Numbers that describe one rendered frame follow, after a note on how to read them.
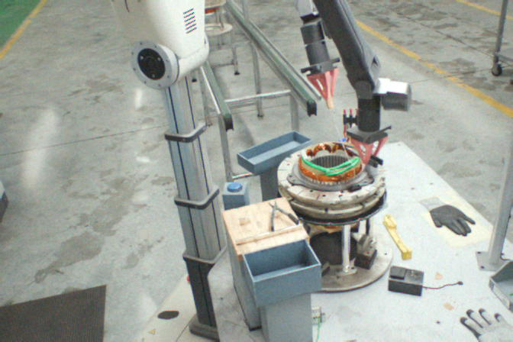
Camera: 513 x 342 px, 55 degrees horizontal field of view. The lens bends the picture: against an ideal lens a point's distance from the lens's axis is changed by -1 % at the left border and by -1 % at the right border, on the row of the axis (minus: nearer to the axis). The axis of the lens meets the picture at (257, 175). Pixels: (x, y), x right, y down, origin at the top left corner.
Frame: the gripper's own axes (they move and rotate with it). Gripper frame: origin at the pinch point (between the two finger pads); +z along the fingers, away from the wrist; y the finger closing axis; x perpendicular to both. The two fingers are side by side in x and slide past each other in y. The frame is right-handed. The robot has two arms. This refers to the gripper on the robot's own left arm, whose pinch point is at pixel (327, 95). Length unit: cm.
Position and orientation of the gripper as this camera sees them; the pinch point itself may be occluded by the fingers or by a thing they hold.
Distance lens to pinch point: 138.8
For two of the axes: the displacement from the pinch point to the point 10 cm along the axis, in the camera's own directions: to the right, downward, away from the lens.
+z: 2.8, 9.3, 2.3
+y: 6.9, -3.6, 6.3
